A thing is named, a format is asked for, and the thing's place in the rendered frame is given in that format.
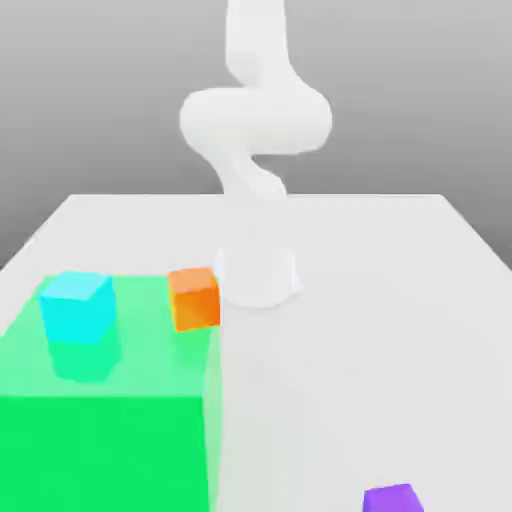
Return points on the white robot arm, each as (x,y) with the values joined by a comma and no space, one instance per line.
(256,120)

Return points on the small orange cube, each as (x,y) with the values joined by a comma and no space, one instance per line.
(195,302)

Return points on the small cyan cube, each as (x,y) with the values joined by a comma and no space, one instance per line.
(78,312)

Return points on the small purple cube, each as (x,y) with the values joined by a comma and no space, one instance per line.
(390,500)

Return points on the large green box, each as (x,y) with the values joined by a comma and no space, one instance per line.
(104,448)

